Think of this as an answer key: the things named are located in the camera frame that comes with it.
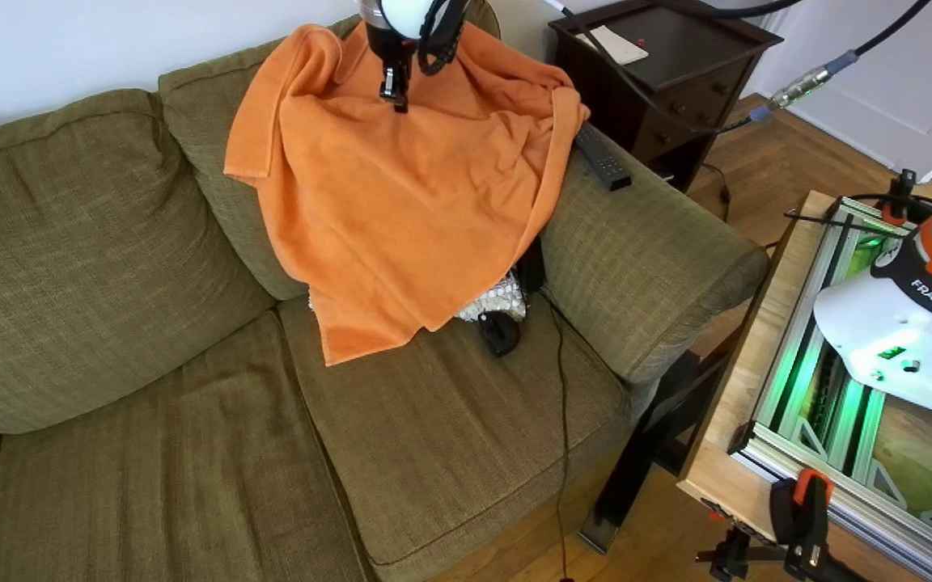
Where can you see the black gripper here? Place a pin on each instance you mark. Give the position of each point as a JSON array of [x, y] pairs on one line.
[[396, 52]]

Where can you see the orange cloth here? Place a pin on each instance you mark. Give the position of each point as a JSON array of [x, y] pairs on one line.
[[399, 218]]

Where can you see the white orange robot base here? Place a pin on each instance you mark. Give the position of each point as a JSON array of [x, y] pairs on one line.
[[880, 323]]

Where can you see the white and blue pillow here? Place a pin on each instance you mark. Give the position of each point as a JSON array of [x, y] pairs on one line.
[[497, 298]]

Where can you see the black remote control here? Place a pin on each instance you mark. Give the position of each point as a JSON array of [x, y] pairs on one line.
[[604, 159]]

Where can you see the white paper on table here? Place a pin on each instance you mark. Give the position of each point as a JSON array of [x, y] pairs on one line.
[[615, 47]]

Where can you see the black power adapter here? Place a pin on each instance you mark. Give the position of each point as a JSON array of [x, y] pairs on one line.
[[528, 269]]

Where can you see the dark wooden side table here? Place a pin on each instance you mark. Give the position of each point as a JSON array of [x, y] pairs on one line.
[[669, 108]]

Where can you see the black computer mouse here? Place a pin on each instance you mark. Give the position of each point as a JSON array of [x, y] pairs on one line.
[[498, 331]]

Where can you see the olive green sofa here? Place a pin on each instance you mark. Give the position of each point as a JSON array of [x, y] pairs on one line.
[[165, 408]]

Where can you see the black orange clamp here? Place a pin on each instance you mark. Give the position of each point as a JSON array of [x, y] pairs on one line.
[[800, 522]]

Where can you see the aluminium frame robot table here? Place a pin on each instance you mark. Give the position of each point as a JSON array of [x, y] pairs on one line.
[[790, 404]]

